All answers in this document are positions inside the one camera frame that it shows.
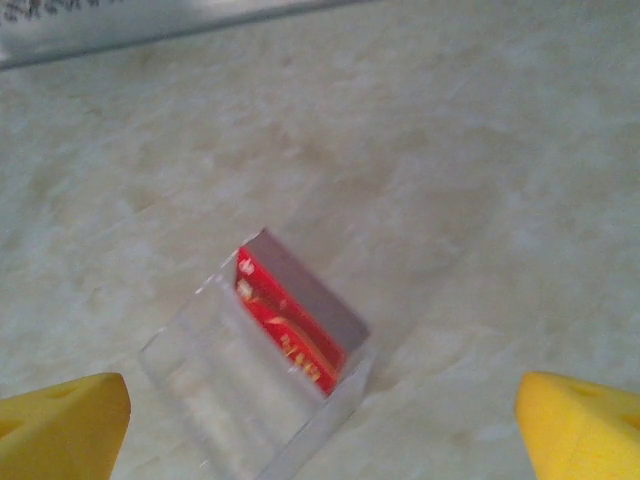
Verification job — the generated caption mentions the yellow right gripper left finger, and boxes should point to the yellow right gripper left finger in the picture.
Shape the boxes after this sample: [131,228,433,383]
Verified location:
[0,372,132,480]

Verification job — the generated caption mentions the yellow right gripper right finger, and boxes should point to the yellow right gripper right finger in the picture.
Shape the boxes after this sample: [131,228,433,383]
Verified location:
[514,370,640,480]

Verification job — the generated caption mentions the clear acrylic card stand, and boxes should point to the clear acrylic card stand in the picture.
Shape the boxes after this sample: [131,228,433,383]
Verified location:
[137,227,379,480]

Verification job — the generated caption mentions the stack of red credit cards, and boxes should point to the stack of red credit cards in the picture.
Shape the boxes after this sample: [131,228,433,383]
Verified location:
[234,228,372,399]

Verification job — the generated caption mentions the aluminium frame rail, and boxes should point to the aluminium frame rail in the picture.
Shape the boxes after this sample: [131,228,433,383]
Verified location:
[0,0,381,71]

